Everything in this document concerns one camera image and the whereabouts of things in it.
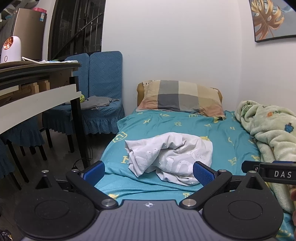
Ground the gold refrigerator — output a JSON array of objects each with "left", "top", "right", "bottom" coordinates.
[{"left": 0, "top": 8, "right": 48, "bottom": 63}]

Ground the teal patterned bed sheet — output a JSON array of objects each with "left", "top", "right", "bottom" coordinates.
[{"left": 94, "top": 109, "right": 296, "bottom": 241}]

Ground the person's right hand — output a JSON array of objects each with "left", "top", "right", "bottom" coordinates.
[{"left": 290, "top": 188, "right": 296, "bottom": 232}]

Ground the blue covered chair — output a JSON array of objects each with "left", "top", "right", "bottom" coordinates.
[
  {"left": 1, "top": 116, "right": 48, "bottom": 183},
  {"left": 0, "top": 139, "right": 22, "bottom": 190},
  {"left": 42, "top": 53, "right": 91, "bottom": 153},
  {"left": 80, "top": 51, "right": 126, "bottom": 136}
]

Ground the white printed garment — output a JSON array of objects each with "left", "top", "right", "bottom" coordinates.
[{"left": 125, "top": 132, "right": 213, "bottom": 186}]

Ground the grey cloth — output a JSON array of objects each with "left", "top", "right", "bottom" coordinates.
[{"left": 80, "top": 95, "right": 120, "bottom": 111}]

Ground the leaf wall picture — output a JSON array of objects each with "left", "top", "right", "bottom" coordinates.
[{"left": 248, "top": 0, "right": 296, "bottom": 42}]

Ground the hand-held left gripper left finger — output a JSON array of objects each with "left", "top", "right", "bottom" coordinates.
[{"left": 35, "top": 160, "right": 119, "bottom": 210}]

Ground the white cloth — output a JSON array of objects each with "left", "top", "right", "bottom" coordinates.
[{"left": 44, "top": 59, "right": 79, "bottom": 64}]

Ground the wooden table with black legs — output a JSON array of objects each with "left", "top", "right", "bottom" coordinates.
[{"left": 0, "top": 61, "right": 90, "bottom": 169}]

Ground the black plastic bag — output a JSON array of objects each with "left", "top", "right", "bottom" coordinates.
[{"left": 0, "top": 229, "right": 13, "bottom": 241}]

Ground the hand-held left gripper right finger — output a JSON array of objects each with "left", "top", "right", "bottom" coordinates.
[{"left": 179, "top": 161, "right": 267, "bottom": 211}]

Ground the plaid pillow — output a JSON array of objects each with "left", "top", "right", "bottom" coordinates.
[{"left": 136, "top": 80, "right": 226, "bottom": 120}]

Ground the dark window with grille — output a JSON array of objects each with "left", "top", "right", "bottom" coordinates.
[{"left": 50, "top": 0, "right": 106, "bottom": 61}]

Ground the white humidifier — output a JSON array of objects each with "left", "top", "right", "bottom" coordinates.
[{"left": 0, "top": 36, "right": 23, "bottom": 63}]

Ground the pale green fleece blanket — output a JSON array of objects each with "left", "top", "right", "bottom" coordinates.
[{"left": 234, "top": 100, "right": 296, "bottom": 214}]

